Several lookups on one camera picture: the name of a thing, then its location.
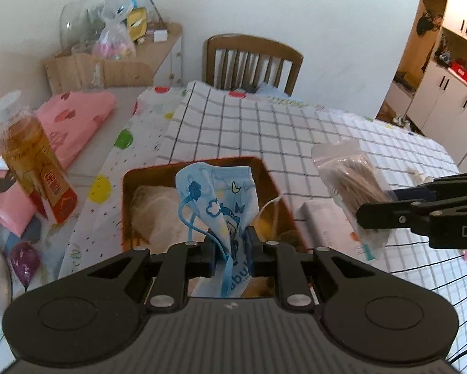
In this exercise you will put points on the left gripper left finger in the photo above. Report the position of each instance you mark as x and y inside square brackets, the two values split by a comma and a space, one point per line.
[171, 272]

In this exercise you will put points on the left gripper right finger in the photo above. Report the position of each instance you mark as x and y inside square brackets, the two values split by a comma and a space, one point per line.
[289, 270]

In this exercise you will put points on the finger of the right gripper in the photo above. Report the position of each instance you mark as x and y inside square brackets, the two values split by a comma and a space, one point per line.
[442, 188]
[393, 215]

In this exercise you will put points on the cotton swab bag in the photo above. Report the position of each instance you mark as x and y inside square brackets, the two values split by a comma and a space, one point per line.
[352, 180]

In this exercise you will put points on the blue child face mask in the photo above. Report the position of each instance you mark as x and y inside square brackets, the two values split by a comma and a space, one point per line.
[219, 202]

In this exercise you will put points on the tea bag packet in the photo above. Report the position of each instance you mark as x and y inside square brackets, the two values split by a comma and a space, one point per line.
[269, 224]

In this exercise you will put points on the red gold metal tin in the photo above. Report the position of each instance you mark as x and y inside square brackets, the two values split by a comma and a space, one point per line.
[164, 175]

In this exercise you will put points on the polka dot cloth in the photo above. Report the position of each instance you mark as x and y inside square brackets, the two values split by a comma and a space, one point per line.
[98, 232]

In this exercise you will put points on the checkered tablecloth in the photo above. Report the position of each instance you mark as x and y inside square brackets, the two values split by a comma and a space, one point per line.
[213, 124]

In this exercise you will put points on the purple round object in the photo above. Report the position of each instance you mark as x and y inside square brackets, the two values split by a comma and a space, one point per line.
[25, 262]

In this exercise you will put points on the blue seat cushion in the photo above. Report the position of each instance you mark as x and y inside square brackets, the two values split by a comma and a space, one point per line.
[270, 90]

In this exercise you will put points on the orange drink bottle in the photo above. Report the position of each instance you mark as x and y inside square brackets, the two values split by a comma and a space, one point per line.
[26, 150]

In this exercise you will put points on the wooden side cabinet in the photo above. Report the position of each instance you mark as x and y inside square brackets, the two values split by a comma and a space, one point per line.
[160, 63]

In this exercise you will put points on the cardboard box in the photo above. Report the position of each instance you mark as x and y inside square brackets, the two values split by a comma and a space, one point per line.
[82, 72]

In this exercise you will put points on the wooden chair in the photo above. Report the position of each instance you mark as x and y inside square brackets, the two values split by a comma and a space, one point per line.
[240, 61]

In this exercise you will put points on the plastic bag of candies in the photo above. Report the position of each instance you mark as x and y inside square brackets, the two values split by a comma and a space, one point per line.
[114, 42]

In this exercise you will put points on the yellow alarm clock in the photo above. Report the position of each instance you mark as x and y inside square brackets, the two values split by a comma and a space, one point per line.
[136, 23]

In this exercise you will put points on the clear glass bowl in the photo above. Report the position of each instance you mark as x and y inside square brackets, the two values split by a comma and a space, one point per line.
[80, 21]

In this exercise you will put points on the grey white wall cabinet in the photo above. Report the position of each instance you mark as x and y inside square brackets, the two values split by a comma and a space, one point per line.
[429, 89]

